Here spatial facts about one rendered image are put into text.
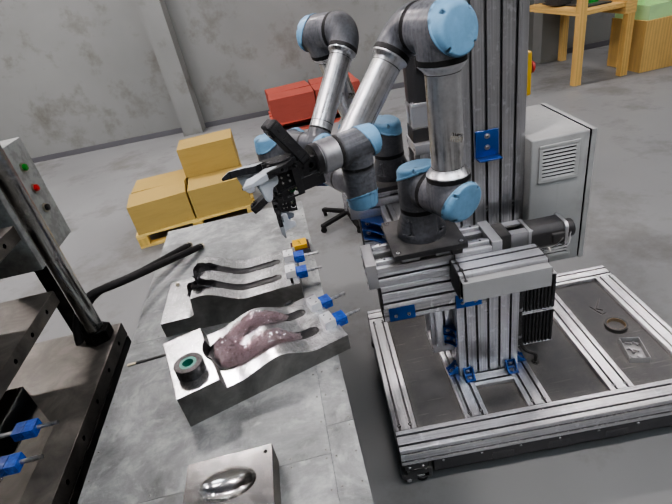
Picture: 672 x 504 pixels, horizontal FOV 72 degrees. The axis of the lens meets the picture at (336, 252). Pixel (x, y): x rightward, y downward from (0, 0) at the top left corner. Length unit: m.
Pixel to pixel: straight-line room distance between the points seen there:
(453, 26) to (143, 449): 1.28
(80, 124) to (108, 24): 1.61
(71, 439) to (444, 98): 1.37
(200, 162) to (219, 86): 3.47
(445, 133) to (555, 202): 0.62
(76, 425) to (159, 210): 2.87
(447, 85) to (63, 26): 7.47
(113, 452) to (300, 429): 0.51
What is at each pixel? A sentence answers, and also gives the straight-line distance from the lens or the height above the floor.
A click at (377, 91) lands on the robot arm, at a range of 1.20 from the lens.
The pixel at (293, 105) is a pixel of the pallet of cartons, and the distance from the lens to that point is 6.51.
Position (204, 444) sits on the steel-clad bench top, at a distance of 1.35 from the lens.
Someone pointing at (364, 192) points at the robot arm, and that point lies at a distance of 1.08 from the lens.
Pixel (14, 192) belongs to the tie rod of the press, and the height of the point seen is 1.39.
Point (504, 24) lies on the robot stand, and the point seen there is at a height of 1.57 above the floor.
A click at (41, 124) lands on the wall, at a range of 8.81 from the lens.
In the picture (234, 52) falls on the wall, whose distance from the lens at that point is 7.73.
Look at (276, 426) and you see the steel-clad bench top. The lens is 1.30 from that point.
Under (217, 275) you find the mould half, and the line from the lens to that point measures 1.73.
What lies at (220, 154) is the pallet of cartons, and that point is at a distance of 4.46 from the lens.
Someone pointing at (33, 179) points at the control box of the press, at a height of 1.32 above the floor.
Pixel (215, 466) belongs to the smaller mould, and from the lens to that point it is 1.20.
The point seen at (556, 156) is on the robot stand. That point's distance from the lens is 1.63.
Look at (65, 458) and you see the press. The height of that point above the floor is 0.78.
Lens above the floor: 1.78
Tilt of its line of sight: 31 degrees down
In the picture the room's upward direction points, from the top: 12 degrees counter-clockwise
